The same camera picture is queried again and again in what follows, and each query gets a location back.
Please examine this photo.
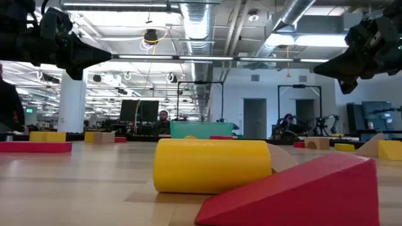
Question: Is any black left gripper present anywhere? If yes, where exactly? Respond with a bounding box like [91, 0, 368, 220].
[31, 30, 112, 81]

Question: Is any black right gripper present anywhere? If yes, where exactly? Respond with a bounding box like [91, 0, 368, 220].
[313, 28, 402, 95]

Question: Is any white column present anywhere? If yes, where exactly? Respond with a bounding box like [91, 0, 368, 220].
[57, 69, 88, 133]

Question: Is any dark screen on cart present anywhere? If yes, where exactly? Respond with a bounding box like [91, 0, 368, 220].
[347, 100, 394, 131]

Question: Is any grey door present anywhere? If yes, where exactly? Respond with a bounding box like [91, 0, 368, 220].
[295, 99, 315, 126]
[243, 98, 268, 139]

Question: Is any black monitor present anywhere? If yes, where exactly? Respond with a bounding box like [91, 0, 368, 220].
[139, 100, 160, 123]
[119, 99, 141, 123]

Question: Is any wooden arch block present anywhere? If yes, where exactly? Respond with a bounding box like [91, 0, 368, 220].
[303, 137, 330, 150]

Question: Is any yellow flat block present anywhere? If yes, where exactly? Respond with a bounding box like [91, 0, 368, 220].
[334, 143, 356, 153]

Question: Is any person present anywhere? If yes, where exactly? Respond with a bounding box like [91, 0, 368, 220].
[275, 113, 302, 139]
[152, 109, 171, 136]
[0, 62, 26, 133]

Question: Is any wooden triangle block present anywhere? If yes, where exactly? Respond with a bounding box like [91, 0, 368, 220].
[354, 132, 386, 158]

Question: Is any wooden rectangular block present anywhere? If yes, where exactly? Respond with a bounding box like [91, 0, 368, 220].
[92, 132, 116, 145]

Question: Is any yellow rectangular block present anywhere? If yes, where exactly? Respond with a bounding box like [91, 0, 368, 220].
[29, 131, 67, 143]

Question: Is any red long flat block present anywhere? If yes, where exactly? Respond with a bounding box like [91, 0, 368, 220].
[0, 141, 73, 154]

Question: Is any red wedge block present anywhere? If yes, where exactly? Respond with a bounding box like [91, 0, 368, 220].
[194, 153, 380, 226]

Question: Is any teal plastic bin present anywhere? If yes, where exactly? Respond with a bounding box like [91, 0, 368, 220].
[170, 121, 234, 140]

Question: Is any yellow cylinder block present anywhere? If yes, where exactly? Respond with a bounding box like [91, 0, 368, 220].
[153, 138, 273, 195]

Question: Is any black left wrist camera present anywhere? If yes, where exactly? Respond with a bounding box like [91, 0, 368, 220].
[40, 6, 73, 35]

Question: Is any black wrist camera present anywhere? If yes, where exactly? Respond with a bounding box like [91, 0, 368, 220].
[40, 6, 73, 35]
[361, 11, 402, 43]

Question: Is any black station frame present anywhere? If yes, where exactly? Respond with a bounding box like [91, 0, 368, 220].
[277, 84, 322, 127]

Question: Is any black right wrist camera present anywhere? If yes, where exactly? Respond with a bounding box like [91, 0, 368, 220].
[361, 11, 402, 43]

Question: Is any black overhead camera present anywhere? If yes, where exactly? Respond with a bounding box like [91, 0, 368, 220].
[143, 28, 159, 45]

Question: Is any silver ventilation duct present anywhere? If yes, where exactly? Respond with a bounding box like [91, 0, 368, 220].
[254, 0, 317, 58]
[180, 3, 215, 120]

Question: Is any metal frame bar with lights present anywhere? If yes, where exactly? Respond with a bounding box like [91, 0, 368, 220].
[109, 53, 330, 63]

